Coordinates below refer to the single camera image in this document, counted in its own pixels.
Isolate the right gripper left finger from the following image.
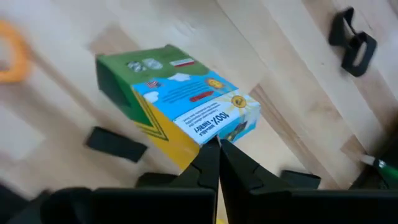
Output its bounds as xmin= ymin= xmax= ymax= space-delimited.
xmin=9 ymin=136 xmax=221 ymax=224

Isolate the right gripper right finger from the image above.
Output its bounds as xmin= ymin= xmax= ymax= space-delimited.
xmin=219 ymin=139 xmax=398 ymax=224

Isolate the black binder clip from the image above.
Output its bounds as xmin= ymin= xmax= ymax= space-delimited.
xmin=85 ymin=126 xmax=149 ymax=163
xmin=328 ymin=6 xmax=358 ymax=47
xmin=279 ymin=169 xmax=322 ymax=190
xmin=340 ymin=30 xmax=378 ymax=78
xmin=134 ymin=172 xmax=178 ymax=189

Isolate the green blue crayon box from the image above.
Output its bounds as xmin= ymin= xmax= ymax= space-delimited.
xmin=95 ymin=44 xmax=262 ymax=171

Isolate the yellow coil wristband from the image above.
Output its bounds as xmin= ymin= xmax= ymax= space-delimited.
xmin=0 ymin=20 xmax=34 ymax=84

